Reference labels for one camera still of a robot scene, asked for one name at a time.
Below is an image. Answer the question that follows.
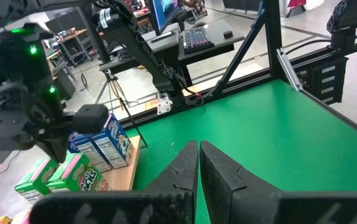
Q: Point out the green table mat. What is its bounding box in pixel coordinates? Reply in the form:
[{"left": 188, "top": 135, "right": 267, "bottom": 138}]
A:
[{"left": 125, "top": 78, "right": 357, "bottom": 224}]

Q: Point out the backlit computer keyboard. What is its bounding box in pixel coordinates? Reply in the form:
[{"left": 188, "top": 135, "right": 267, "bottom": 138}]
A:
[{"left": 183, "top": 26, "right": 216, "bottom": 54}]

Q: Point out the black metal table frame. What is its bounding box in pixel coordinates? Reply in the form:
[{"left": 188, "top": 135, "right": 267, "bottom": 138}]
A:
[{"left": 81, "top": 0, "right": 357, "bottom": 146}]

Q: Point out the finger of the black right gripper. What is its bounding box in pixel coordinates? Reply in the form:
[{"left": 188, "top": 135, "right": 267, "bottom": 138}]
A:
[{"left": 37, "top": 134, "right": 74, "bottom": 164}]

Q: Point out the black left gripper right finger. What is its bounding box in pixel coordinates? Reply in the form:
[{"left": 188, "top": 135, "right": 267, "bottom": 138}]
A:
[{"left": 199, "top": 140, "right": 357, "bottom": 224}]

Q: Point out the wooden shelf black metal frame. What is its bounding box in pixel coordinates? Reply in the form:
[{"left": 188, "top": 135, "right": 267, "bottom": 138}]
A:
[{"left": 102, "top": 96, "right": 150, "bottom": 192}]

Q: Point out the silver metal bracket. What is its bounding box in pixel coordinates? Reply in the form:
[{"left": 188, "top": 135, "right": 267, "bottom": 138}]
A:
[{"left": 276, "top": 48, "right": 303, "bottom": 91}]

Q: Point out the person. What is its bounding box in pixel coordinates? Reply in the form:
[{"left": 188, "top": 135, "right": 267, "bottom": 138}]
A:
[{"left": 178, "top": 0, "right": 209, "bottom": 24}]

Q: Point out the black camera on mount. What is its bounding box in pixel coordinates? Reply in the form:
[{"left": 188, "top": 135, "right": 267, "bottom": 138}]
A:
[{"left": 326, "top": 0, "right": 357, "bottom": 52}]

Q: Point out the grey computer desk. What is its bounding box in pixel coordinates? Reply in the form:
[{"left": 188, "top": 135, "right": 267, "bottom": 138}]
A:
[{"left": 98, "top": 19, "right": 246, "bottom": 94}]

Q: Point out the white mounting block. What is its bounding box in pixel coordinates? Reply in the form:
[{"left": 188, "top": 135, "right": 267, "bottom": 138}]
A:
[{"left": 156, "top": 92, "right": 172, "bottom": 115}]

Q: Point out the green Apple Jacks cereal box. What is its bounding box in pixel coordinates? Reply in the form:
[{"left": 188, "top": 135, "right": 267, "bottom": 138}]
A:
[
  {"left": 14, "top": 157, "right": 61, "bottom": 205},
  {"left": 45, "top": 152, "right": 112, "bottom": 194}
]

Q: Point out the black labelled hub box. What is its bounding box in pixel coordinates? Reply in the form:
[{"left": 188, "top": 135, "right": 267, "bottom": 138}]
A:
[{"left": 302, "top": 57, "right": 349, "bottom": 105}]

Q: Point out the blue Frosted Flakes cereal box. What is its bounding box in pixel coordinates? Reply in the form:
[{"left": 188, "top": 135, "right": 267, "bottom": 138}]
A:
[
  {"left": 90, "top": 113, "right": 135, "bottom": 170},
  {"left": 67, "top": 132, "right": 113, "bottom": 174}
]

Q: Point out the computer monitor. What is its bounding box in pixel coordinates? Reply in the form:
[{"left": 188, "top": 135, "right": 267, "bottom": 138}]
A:
[{"left": 148, "top": 0, "right": 182, "bottom": 35}]

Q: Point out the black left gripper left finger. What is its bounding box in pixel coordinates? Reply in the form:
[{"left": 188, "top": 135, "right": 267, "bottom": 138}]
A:
[{"left": 29, "top": 139, "right": 199, "bottom": 224}]

